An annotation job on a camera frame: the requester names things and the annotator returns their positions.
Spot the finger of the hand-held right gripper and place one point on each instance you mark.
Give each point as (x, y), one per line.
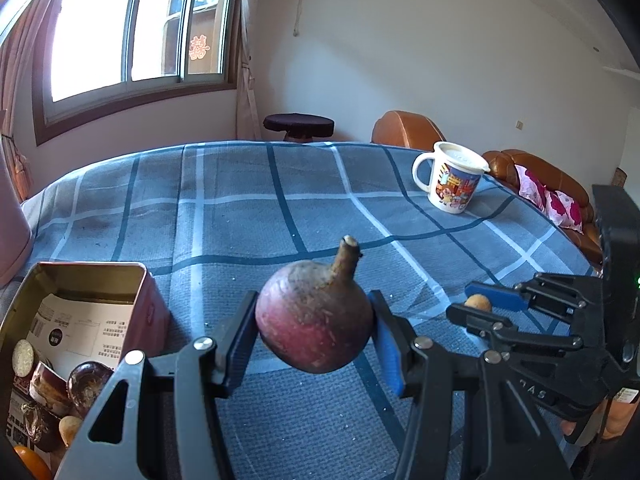
(500, 296)
(480, 324)

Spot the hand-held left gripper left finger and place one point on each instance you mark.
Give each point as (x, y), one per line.
(240, 347)

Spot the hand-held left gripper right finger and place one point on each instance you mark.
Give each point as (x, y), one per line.
(389, 357)

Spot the tan longan fruit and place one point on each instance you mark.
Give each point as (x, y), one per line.
(477, 303)
(70, 431)

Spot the red round turnip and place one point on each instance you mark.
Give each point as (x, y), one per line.
(315, 320)

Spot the pink metal tin box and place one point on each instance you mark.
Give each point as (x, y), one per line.
(150, 305)

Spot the orange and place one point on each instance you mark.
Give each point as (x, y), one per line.
(30, 464)

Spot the pink floral pillow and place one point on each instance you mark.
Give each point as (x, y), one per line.
(547, 197)

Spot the white printed mug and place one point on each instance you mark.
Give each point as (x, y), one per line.
(450, 180)

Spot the brown leather sofa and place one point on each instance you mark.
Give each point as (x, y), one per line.
(505, 165)

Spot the blue plaid tablecloth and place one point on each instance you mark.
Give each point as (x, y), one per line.
(225, 210)

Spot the printed paper leaflet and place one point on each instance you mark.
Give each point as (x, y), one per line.
(85, 327)

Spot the brown leather armchair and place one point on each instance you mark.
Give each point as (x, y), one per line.
(405, 130)

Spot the dark round stool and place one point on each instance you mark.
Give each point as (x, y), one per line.
(298, 125)

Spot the pink electric kettle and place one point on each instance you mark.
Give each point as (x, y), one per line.
(12, 240)

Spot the pale beige curtain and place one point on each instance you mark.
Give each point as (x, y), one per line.
(247, 50)

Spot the red paper window decoration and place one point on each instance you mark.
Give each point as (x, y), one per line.
(198, 47)

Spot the pink curtain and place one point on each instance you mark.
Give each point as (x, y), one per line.
(15, 110)

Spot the sliding glass window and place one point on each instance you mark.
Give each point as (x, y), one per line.
(140, 25)

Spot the air conditioner pipe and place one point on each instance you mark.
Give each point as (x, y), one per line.
(298, 10)

